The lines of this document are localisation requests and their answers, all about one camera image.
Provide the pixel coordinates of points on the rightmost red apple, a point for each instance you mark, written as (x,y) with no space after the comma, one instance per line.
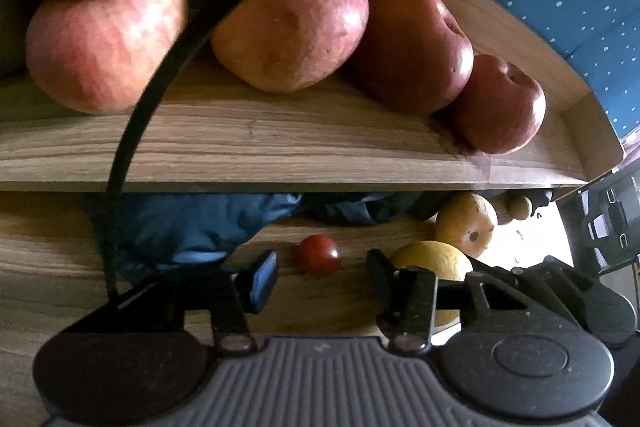
(501,108)

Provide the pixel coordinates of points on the small tan round fruit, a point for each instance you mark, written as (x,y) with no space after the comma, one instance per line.
(520,207)

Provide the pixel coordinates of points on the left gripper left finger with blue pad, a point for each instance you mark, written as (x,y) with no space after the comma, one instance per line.
(241,291)

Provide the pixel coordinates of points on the leftmost red apple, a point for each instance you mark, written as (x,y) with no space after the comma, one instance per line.
(97,56)

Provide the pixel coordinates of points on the red apple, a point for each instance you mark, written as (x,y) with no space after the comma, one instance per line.
(501,108)
(282,46)
(413,57)
(97,56)

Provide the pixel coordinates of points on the wooden desk shelf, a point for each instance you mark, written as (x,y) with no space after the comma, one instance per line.
(213,133)

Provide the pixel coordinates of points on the large yellow lemon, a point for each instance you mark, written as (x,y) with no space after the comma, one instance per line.
(446,261)

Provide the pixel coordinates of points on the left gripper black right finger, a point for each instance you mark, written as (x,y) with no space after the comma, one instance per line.
(408,298)

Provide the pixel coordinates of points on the dark blue cloth under shelf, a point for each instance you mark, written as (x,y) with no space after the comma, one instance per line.
(149,232)

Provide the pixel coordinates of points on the striped cream pepino melon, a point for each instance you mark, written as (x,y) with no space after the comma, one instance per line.
(467,222)

